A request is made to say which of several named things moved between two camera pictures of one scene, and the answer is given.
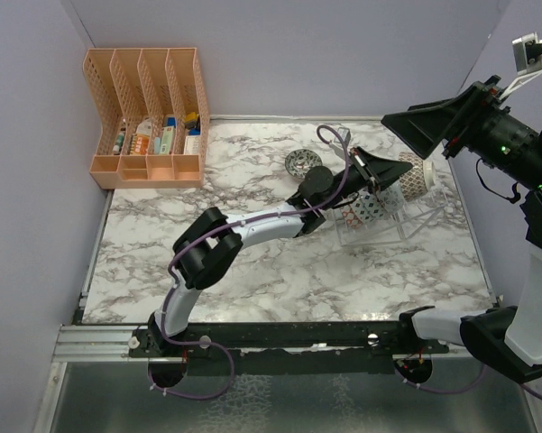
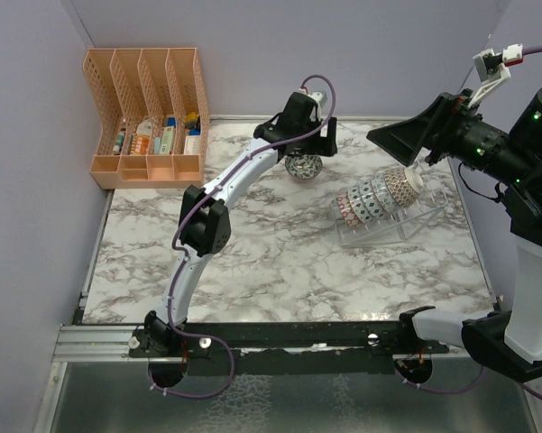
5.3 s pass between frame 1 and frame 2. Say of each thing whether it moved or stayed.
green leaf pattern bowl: stayed
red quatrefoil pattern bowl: stayed
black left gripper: moved
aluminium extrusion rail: stayed
